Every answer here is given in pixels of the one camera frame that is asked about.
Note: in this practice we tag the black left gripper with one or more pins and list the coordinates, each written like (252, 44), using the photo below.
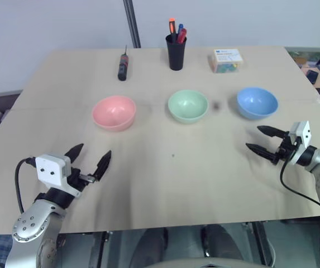
(77, 180)

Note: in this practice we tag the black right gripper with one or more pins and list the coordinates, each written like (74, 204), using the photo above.
(285, 150)

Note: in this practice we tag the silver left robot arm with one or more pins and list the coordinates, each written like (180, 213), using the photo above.
(34, 223)

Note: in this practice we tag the blue bowl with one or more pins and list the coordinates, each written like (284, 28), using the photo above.
(257, 104)

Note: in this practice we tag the pink red bowl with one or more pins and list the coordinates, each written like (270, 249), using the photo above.
(113, 113)

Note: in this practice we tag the black smartphone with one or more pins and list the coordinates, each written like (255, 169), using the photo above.
(312, 76)

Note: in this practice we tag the green bowl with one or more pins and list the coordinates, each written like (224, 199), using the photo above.
(187, 107)

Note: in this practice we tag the clear box of pushpins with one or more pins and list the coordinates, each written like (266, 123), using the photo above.
(226, 61)

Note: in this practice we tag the black red screwdriver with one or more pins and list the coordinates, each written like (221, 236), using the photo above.
(123, 67)

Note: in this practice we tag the black pen cup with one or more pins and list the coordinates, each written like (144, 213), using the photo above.
(176, 56)

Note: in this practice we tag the red marker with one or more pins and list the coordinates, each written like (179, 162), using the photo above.
(181, 35)

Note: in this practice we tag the blue marker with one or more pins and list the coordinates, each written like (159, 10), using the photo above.
(180, 28)

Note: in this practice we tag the orange-capped black marker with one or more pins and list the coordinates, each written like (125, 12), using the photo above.
(172, 28)

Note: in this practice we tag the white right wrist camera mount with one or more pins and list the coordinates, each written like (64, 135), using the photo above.
(305, 134)

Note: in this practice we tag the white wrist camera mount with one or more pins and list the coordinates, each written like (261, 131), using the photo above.
(50, 170)
(305, 134)

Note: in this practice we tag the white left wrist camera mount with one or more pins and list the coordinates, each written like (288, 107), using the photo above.
(50, 170)

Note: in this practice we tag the black table frame leg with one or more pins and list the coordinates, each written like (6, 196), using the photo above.
(98, 248)
(260, 243)

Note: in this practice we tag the grey aluminium profile post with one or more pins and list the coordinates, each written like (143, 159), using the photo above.
(131, 22)

